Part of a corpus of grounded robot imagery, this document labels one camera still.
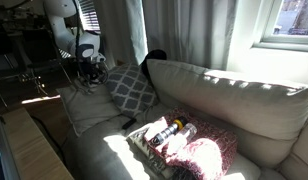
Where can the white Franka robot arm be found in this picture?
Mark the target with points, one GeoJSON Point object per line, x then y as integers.
{"type": "Point", "coordinates": [62, 30]}

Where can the large beige sofa back cushion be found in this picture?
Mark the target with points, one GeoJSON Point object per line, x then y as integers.
{"type": "Point", "coordinates": [234, 100]}

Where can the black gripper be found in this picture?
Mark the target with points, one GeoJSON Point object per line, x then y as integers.
{"type": "Point", "coordinates": [90, 69]}

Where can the red white patterned blanket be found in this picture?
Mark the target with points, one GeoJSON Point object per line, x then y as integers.
{"type": "Point", "coordinates": [207, 146]}

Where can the white window blinds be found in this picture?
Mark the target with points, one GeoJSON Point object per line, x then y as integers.
{"type": "Point", "coordinates": [89, 15]}

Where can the grey white lattice cushion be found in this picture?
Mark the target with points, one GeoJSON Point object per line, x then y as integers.
{"type": "Point", "coordinates": [130, 90]}

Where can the clear plastic water bottle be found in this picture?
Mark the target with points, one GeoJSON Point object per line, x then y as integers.
{"type": "Point", "coordinates": [182, 135]}

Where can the black round cushion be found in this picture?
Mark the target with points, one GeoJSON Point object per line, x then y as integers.
{"type": "Point", "coordinates": [155, 56]}

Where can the beige throw pillow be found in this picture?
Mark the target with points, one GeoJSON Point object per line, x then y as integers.
{"type": "Point", "coordinates": [87, 110]}

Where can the black remote control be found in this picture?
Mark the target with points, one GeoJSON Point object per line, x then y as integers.
{"type": "Point", "coordinates": [129, 123]}

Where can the white window frame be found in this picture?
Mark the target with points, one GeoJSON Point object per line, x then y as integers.
{"type": "Point", "coordinates": [287, 40]}

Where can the light grey curtain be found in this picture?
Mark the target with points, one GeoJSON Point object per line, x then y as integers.
{"type": "Point", "coordinates": [180, 30]}

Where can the light wooden table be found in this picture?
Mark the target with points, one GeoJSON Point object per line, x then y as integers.
{"type": "Point", "coordinates": [30, 146]}

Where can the beige fabric sofa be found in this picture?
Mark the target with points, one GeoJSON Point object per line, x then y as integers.
{"type": "Point", "coordinates": [104, 150]}

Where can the dark metal frame rack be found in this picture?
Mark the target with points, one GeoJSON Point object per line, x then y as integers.
{"type": "Point", "coordinates": [30, 56]}

